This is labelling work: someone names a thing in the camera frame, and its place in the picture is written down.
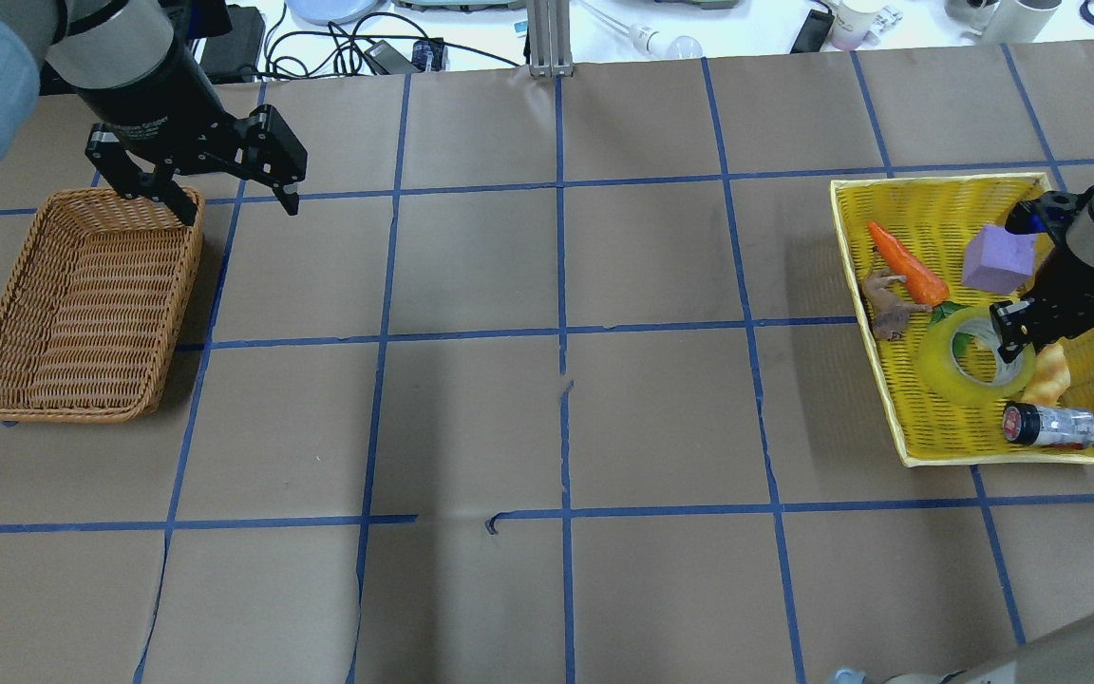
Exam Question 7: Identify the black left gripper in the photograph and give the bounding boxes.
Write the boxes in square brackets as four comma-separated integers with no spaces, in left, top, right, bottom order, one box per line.
[85,57,309,227]

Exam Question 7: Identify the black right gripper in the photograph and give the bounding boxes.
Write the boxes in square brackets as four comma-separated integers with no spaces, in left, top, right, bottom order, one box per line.
[989,247,1094,364]

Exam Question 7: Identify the yellow tape roll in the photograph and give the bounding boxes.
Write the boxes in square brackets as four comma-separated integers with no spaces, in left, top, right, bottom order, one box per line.
[915,306,1037,407]

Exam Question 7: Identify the toy bread croissant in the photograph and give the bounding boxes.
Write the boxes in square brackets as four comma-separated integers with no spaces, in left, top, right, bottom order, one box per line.
[1020,341,1072,407]

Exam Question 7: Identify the red capped battery can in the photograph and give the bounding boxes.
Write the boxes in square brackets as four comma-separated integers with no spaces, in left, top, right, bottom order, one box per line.
[1000,402,1094,449]

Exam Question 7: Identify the purple foam block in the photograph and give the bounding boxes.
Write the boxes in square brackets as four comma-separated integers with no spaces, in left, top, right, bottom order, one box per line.
[961,224,1038,295]

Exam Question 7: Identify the black box device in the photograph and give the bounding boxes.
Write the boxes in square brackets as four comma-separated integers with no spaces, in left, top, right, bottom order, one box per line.
[199,4,265,84]

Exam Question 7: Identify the orange toy carrot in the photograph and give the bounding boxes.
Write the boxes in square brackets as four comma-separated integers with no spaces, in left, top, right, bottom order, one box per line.
[868,221,964,321]

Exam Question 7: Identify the yellow woven basket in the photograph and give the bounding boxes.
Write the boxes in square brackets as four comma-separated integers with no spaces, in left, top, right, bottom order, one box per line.
[829,172,1094,467]

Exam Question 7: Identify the brown toy lion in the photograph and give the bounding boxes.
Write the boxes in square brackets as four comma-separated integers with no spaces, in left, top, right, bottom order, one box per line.
[862,268,933,341]

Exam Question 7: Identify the brown wicker basket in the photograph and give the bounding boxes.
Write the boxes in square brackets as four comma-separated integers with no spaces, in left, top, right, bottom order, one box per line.
[0,187,207,424]

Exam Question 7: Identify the grey round plate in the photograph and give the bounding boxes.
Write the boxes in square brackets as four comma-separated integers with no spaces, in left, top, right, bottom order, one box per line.
[286,0,383,27]

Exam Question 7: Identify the black power adapter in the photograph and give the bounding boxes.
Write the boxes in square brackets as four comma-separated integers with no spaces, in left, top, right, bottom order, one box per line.
[362,38,446,76]

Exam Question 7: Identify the white paper cup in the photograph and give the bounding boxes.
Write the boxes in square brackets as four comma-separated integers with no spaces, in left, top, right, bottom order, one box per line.
[826,1,903,51]

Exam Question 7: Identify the black phone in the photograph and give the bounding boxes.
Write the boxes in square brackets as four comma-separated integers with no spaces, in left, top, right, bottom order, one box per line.
[789,9,835,53]

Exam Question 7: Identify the white light bulb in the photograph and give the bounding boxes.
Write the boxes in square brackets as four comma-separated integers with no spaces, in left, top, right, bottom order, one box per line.
[577,1,705,60]

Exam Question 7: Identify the black cable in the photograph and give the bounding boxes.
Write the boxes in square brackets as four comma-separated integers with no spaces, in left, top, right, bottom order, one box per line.
[264,9,524,85]

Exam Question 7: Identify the aluminium frame post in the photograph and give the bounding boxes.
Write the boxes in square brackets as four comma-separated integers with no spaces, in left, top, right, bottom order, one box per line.
[525,0,575,79]

